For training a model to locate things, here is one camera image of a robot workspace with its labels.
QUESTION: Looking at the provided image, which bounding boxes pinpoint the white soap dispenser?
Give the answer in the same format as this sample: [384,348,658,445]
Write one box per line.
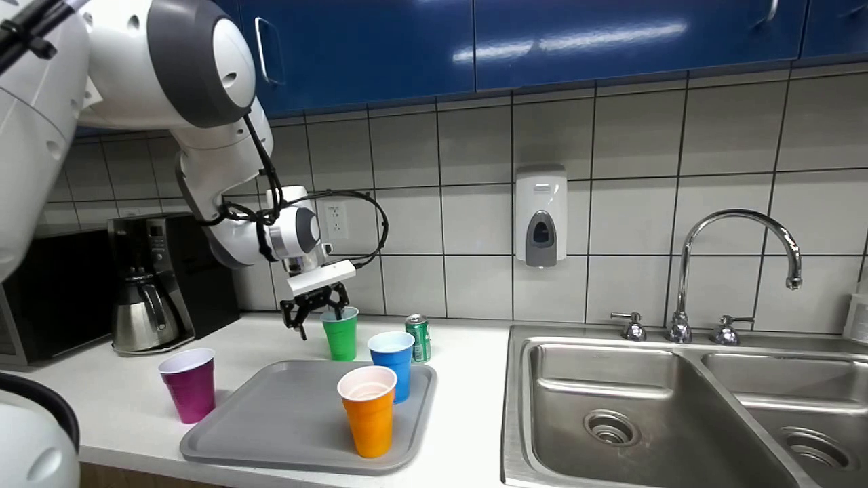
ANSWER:
[514,169,567,269]

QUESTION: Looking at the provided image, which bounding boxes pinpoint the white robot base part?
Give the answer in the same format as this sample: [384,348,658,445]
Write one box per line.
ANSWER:
[0,373,81,488]

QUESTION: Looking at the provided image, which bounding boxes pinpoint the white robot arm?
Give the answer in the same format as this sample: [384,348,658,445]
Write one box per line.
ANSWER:
[0,0,354,330]

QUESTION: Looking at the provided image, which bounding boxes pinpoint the purple plastic cup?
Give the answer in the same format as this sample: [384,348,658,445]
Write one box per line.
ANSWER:
[156,348,216,424]

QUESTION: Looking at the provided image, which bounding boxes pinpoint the steel coffee carafe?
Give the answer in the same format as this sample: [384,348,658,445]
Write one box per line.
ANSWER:
[110,273,178,356]

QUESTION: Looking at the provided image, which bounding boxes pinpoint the black steel coffee maker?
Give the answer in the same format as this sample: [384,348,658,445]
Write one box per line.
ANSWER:
[109,215,240,356]

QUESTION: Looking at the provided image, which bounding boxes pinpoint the grey plastic tray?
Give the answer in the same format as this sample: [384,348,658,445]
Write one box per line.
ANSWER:
[178,361,437,474]

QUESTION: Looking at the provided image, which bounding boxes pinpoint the chrome sink faucet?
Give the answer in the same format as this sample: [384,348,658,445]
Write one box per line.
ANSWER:
[608,207,804,348]

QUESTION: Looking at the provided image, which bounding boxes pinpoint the black microwave oven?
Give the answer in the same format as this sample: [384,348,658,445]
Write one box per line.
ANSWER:
[0,230,117,368]

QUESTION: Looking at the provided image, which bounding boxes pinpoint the orange plastic cup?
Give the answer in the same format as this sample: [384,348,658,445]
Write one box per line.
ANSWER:
[336,365,396,459]

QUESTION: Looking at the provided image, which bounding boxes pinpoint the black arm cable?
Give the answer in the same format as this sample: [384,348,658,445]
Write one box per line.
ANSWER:
[174,106,389,270]

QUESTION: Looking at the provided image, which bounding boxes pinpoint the stainless steel double sink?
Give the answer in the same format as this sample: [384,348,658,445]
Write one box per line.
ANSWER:
[498,327,868,488]

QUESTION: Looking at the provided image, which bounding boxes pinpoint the blue plastic cup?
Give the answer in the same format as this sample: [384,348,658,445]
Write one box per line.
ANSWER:
[366,330,415,402]

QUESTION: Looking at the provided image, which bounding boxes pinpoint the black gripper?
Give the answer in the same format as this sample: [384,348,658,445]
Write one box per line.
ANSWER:
[279,285,350,342]

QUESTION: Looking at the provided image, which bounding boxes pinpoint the green plastic cup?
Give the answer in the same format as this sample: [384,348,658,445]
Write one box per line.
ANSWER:
[323,306,357,361]

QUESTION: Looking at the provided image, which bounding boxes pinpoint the blue upper cabinets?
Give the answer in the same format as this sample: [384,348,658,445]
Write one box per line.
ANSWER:
[216,0,868,113]

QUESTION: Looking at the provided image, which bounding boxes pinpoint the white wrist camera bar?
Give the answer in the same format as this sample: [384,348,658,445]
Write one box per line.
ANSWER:
[286,261,354,295]

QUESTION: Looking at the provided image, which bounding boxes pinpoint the green soda can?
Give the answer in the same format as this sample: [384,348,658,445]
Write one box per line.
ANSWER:
[404,315,430,363]

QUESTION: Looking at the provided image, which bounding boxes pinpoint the white wall outlet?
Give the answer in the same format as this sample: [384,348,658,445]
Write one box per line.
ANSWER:
[319,204,346,239]

